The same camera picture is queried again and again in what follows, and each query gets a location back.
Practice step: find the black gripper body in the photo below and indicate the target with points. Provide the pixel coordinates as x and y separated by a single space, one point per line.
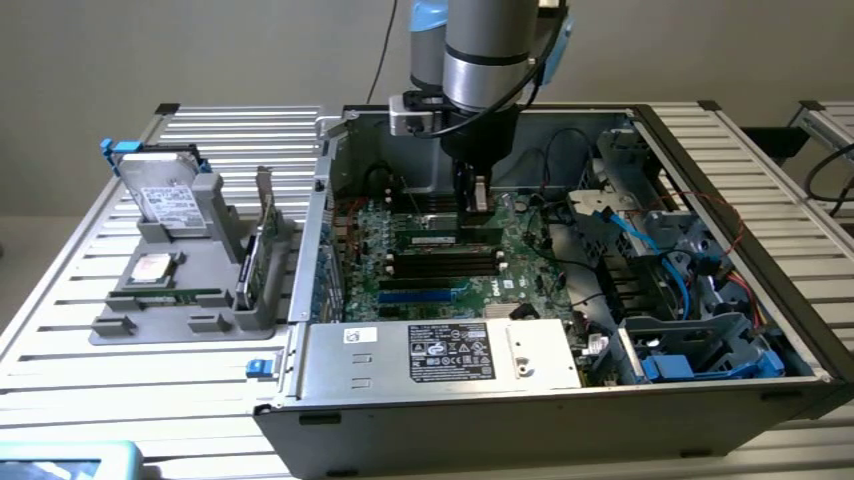
475 135

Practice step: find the green RAM stick with label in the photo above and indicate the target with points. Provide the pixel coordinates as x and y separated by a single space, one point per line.
434 237

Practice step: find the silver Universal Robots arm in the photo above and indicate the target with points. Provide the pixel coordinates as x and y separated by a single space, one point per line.
475 55

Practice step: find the black RAM slot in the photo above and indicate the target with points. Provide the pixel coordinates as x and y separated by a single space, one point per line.
443 261
443 271
443 251

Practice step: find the silver CPU socket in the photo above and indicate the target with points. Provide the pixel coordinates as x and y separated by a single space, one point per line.
435 220

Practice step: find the green Dell motherboard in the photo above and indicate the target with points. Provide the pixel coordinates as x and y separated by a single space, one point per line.
534 285

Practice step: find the black expansion slot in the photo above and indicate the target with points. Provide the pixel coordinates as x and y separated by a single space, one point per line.
416 284

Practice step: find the blue expansion slot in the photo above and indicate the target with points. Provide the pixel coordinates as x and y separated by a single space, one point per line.
420 295

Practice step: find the grey metal disk bay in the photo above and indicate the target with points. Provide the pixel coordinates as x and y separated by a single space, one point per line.
627 220

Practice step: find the green graphics card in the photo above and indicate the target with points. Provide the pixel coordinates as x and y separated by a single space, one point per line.
262 235

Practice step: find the silver power supply unit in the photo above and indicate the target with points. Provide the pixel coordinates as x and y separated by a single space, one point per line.
434 360

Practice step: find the silver hard disk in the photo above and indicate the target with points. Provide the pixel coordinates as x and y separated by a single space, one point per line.
160 192

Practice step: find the blue case latch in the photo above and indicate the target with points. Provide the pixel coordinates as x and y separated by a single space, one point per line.
260 367

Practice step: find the open dark grey PC case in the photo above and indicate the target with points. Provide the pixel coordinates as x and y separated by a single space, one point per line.
507 435

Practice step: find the silver CPU chip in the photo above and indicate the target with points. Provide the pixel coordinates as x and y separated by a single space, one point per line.
155 270

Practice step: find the grey parts rack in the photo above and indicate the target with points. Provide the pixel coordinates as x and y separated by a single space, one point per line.
167 325

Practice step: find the metal slat side table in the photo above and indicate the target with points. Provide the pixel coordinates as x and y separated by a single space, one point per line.
830 122

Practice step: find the teal plastic box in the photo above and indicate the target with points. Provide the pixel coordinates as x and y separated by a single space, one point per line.
67 460

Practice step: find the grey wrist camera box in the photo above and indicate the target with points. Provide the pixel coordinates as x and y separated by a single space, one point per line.
406 119

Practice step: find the blue plastic drive bracket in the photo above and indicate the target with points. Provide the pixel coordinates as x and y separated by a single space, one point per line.
667 367

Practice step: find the blue disk carrier frame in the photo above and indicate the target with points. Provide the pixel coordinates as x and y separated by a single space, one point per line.
122 149

